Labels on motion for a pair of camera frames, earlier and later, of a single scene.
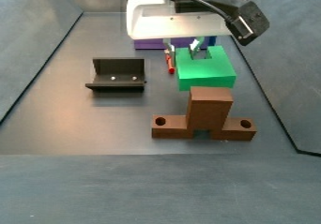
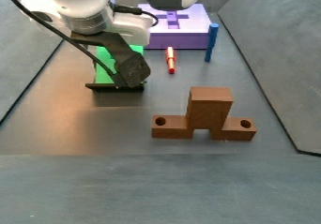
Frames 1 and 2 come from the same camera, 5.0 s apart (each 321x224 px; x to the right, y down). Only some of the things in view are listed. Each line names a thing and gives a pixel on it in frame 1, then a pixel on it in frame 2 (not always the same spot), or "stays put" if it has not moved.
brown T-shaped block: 210,103 stays put
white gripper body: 154,21 to 133,25
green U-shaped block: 206,72 to 103,76
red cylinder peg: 169,60 stays put
